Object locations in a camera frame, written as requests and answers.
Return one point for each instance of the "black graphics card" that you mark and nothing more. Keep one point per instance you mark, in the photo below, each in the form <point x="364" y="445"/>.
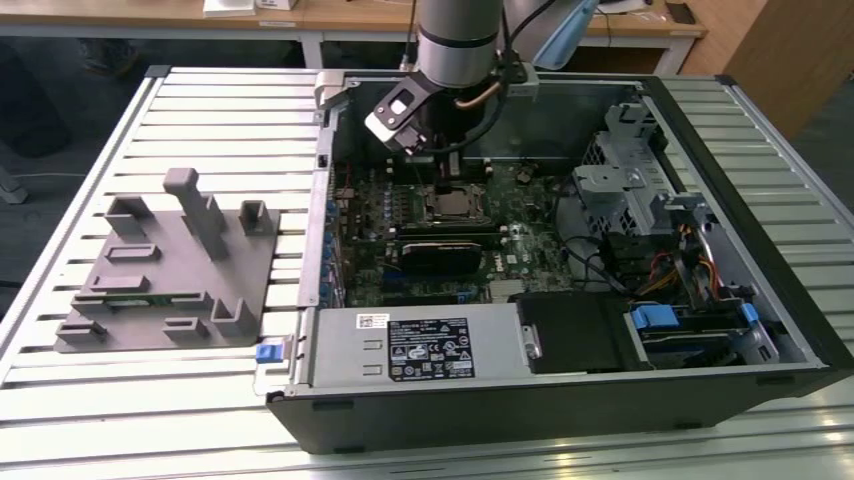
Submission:
<point x="440" y="257"/>

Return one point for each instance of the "grey power supply unit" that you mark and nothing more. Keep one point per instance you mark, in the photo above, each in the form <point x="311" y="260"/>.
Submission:
<point x="347" y="350"/>

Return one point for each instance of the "black expansion slot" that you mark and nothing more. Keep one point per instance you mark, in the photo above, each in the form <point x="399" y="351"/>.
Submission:
<point x="420" y="300"/>

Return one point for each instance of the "silver heat sink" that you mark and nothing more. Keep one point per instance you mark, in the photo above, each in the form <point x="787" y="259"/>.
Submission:
<point x="509" y="291"/>

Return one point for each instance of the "white cardboard box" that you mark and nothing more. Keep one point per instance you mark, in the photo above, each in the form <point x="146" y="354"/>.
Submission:
<point x="230" y="7"/>

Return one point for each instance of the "blue disk carrier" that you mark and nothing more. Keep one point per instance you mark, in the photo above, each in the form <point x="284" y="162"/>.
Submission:
<point x="650" y="317"/>

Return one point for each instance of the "thin metal locking lever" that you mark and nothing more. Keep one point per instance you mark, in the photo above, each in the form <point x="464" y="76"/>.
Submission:
<point x="416" y="175"/>

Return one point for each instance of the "blue drive clip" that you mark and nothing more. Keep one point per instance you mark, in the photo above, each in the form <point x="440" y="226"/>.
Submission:
<point x="749" y="314"/>

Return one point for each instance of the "silver CPU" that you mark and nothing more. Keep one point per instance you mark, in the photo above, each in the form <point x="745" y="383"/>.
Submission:
<point x="455" y="202"/>

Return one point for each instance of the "CPU socket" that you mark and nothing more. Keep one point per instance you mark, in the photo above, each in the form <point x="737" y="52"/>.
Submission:
<point x="430" y="218"/>

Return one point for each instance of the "silver drive cage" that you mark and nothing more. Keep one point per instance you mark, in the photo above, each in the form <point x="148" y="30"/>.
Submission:
<point x="614" y="185"/>

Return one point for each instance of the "black RAM slot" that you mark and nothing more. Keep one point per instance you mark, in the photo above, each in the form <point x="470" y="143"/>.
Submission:
<point x="454" y="231"/>
<point x="475" y="163"/>
<point x="454" y="226"/>
<point x="454" y="236"/>
<point x="454" y="240"/>
<point x="475" y="174"/>
<point x="475" y="168"/>

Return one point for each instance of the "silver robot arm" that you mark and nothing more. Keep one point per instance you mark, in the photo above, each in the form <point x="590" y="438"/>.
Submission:
<point x="456" y="40"/>

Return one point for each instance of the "wooden cabinet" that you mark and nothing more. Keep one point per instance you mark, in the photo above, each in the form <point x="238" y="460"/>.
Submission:
<point x="787" y="60"/>

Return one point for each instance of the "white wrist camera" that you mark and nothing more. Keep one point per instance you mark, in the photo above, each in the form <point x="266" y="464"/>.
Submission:
<point x="400" y="107"/>

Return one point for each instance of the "black PC case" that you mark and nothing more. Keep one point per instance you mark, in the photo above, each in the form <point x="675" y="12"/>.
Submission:
<point x="534" y="415"/>

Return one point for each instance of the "small white box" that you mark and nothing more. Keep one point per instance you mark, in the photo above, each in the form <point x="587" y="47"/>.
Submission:
<point x="276" y="4"/>

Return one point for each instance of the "green motherboard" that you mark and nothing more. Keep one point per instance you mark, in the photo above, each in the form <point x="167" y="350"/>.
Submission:
<point x="534" y="250"/>

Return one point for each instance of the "black plastic bay cover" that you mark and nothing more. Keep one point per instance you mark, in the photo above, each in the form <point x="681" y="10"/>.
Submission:
<point x="574" y="330"/>

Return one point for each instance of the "blue case latch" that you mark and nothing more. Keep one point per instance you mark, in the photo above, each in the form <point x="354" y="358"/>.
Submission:
<point x="268" y="351"/>

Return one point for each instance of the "black phone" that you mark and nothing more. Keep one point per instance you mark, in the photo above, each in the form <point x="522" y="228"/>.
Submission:
<point x="682" y="12"/>

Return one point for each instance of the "grey parts rack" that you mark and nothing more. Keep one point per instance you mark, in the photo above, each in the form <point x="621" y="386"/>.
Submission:
<point x="180" y="280"/>

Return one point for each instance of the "green RAM stick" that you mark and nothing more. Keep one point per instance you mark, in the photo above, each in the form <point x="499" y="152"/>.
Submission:
<point x="156" y="300"/>

